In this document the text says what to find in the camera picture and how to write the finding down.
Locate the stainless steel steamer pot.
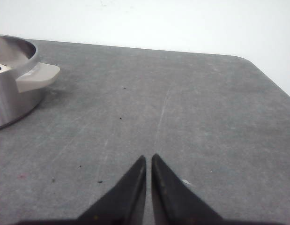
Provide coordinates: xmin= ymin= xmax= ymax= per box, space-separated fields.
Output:
xmin=0 ymin=35 xmax=60 ymax=129

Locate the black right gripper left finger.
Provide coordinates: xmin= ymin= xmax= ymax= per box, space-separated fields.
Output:
xmin=17 ymin=155 xmax=146 ymax=225

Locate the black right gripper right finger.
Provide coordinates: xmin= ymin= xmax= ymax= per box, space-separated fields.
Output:
xmin=151 ymin=154 xmax=290 ymax=225

